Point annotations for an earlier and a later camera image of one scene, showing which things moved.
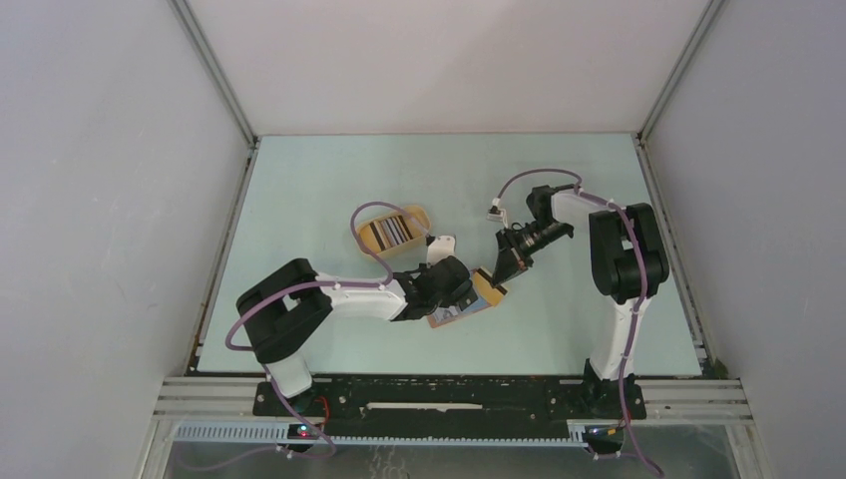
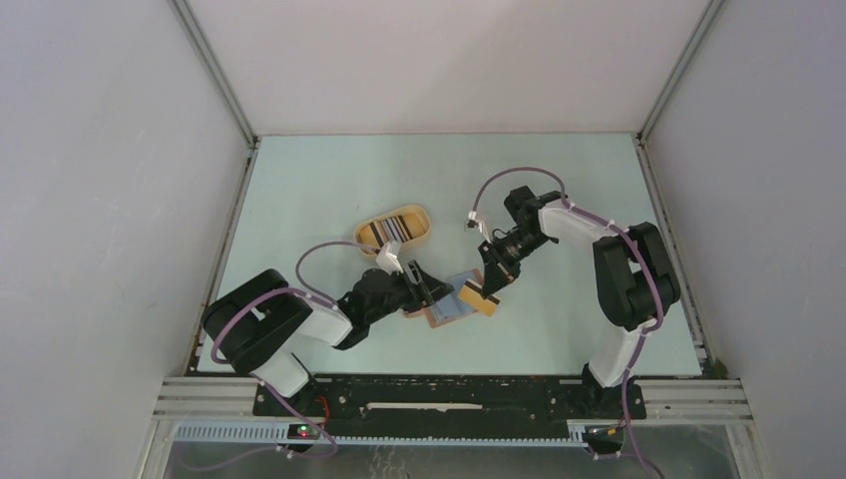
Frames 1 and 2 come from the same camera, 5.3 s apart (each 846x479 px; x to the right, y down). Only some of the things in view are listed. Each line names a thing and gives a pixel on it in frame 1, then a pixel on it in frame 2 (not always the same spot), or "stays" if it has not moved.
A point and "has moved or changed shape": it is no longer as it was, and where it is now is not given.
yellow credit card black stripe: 486,287 has moved or changed shape
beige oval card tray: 394,231 stays
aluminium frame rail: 185,398 stays
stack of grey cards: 390,232 stays
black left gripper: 447,300 → 426,287
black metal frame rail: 457,406 stays
